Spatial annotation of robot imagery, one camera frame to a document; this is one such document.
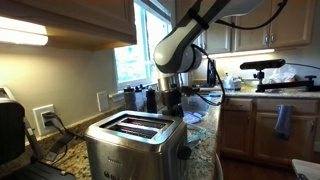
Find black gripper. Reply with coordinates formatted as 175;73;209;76
158;74;183;117

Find blue plastic container lid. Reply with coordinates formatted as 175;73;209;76
183;112;202;124

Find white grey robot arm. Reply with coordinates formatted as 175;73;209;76
153;0;264;117

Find stainless steel toaster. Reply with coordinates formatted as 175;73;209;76
85;111;191;180

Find clear glass food container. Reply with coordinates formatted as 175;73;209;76
187;124;207;143

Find kitchen window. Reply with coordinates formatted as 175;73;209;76
114;0;172;89

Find silver cooking pot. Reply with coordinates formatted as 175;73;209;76
222;74;242;91

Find lower wooden base cabinets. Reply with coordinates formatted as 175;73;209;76
220;97;319;167

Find grey hanging dish towel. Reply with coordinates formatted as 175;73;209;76
274;104;292;141

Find white plastic bag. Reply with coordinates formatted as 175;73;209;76
264;65;297;84

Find black appliance at left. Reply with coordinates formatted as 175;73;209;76
0;86;76;180

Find black power cable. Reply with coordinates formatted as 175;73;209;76
42;111;88;164

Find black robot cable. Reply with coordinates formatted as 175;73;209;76
190;0;289;107

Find white wall power outlet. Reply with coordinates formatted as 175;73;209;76
33;104;55;136

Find black stereo camera on mount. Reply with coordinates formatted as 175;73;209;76
239;58;320;94

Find upper wooden wall cabinets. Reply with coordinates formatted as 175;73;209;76
174;0;317;56

